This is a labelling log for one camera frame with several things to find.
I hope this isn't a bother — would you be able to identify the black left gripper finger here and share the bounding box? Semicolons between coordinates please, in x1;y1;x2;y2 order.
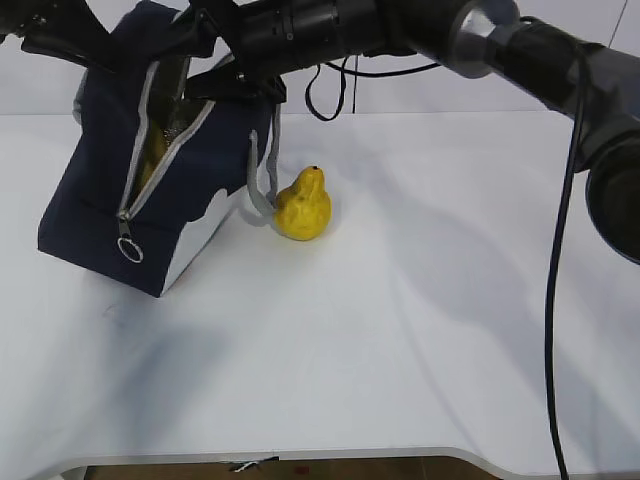
1;0;123;72

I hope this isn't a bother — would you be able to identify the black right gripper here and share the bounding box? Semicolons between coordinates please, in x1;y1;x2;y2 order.
182;1;360;103

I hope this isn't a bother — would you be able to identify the navy blue lunch bag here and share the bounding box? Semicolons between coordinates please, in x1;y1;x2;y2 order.
37;1;279;297

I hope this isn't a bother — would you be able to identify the yellow pear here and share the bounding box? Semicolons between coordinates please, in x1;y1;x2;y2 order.
273;166;332;241

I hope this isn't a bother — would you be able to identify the yellow banana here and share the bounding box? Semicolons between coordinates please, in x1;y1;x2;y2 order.
134;120;168;194

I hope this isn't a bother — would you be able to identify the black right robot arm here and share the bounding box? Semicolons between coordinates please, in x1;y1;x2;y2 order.
185;1;639;261

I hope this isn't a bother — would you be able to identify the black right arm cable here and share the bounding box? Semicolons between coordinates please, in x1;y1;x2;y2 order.
304;14;596;480

